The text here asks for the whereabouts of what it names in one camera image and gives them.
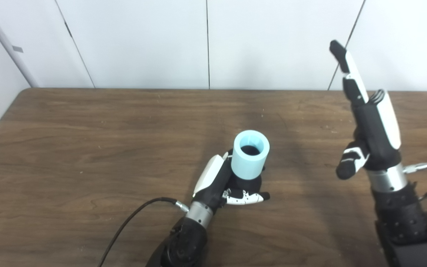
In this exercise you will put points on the light blue cylinder cup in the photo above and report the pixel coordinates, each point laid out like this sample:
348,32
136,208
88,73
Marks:
250,155

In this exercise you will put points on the black nozzle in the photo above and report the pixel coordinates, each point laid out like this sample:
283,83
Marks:
247,181

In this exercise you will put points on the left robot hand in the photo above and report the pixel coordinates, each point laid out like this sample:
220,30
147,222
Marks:
211,181

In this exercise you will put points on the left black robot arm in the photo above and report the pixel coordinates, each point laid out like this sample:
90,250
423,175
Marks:
184,241

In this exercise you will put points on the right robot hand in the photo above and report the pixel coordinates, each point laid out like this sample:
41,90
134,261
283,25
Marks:
374,126

